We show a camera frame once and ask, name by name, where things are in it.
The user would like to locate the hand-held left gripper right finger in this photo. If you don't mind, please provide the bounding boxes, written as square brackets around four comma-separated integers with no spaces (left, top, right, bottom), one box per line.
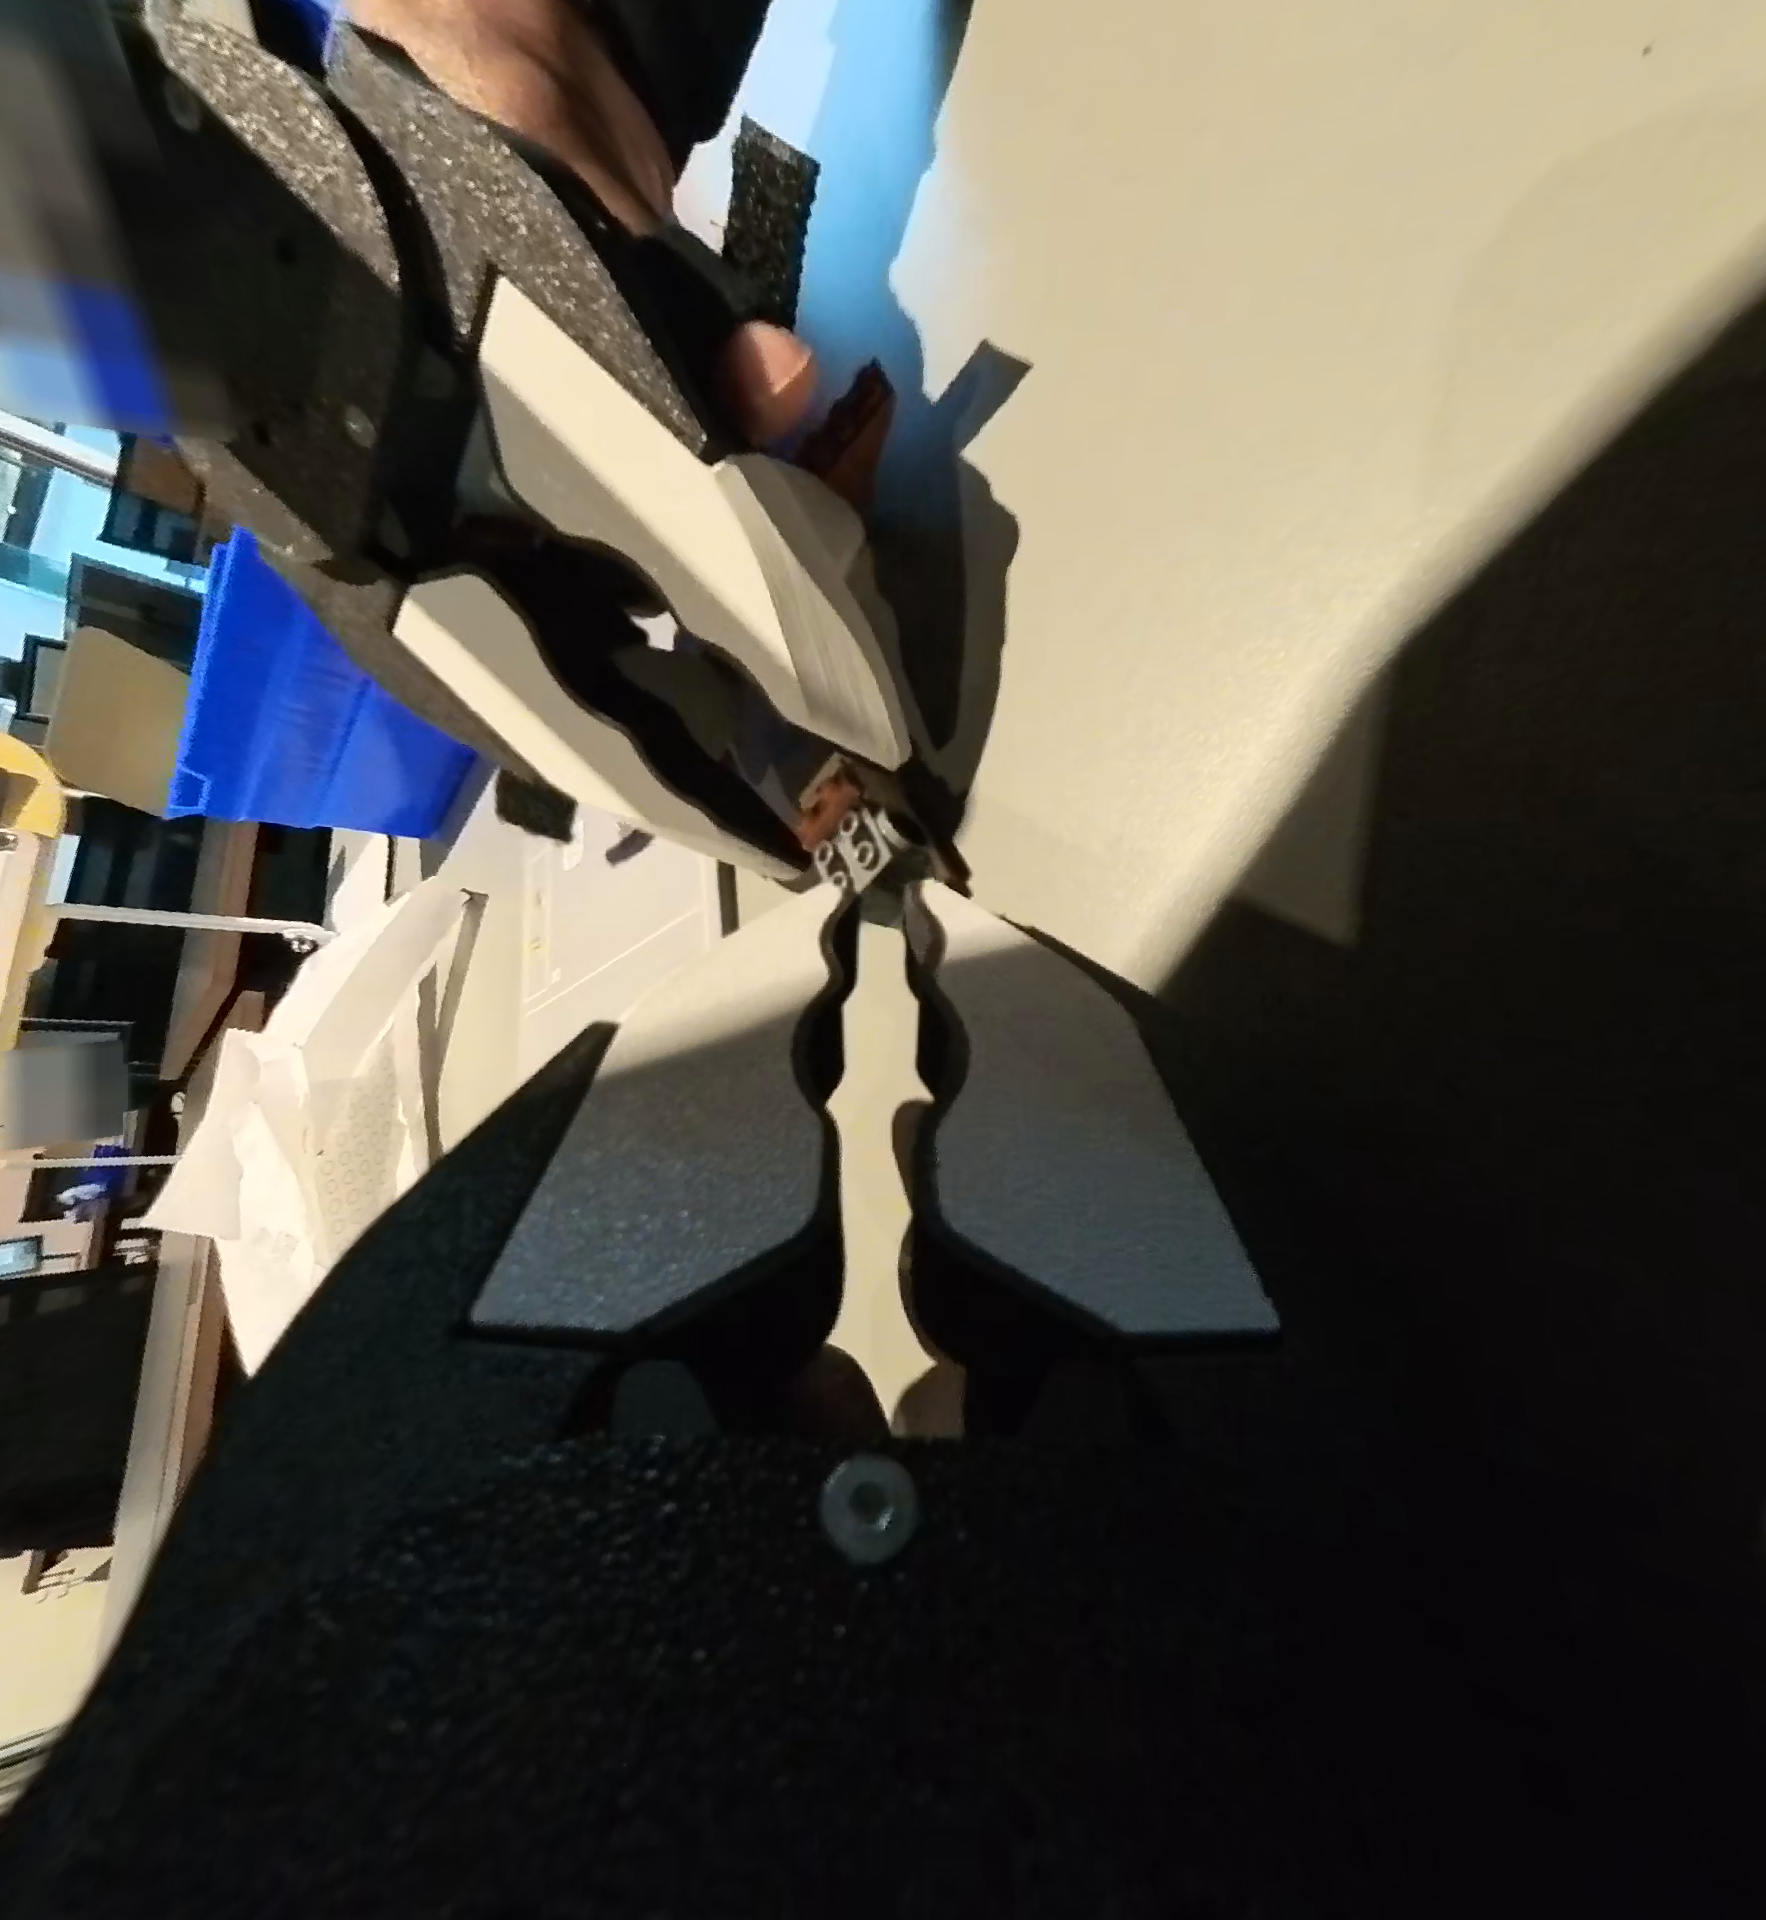
[894,884,1286,1344]

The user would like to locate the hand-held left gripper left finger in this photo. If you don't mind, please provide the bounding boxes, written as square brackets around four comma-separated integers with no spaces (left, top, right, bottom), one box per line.
[467,898,842,1341]

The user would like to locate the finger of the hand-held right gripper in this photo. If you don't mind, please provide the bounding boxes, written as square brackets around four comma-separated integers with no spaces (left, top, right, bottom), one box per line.
[389,573,823,884]
[470,275,921,770]

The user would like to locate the reddish brown toy plate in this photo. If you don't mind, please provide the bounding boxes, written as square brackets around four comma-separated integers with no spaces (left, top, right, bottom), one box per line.
[797,360,899,504]

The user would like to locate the grey toy brick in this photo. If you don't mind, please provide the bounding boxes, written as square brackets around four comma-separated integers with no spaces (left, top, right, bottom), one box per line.
[808,808,902,891]

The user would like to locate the grey desk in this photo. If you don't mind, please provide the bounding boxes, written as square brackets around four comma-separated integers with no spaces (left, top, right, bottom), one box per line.
[223,0,1766,1443]

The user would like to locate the person's left hand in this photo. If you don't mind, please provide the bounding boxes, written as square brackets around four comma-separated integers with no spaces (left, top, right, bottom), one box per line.
[794,1346,971,1437]

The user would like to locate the person's right hand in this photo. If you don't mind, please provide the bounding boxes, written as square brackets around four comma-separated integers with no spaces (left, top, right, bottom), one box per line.
[354,0,821,447]

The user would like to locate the stack of nested blue bins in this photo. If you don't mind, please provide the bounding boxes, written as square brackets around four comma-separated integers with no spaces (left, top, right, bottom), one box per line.
[167,529,482,838]

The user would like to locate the white crumpled paper bags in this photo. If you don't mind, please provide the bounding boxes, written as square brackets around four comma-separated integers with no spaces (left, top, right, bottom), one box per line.
[149,884,491,1329]

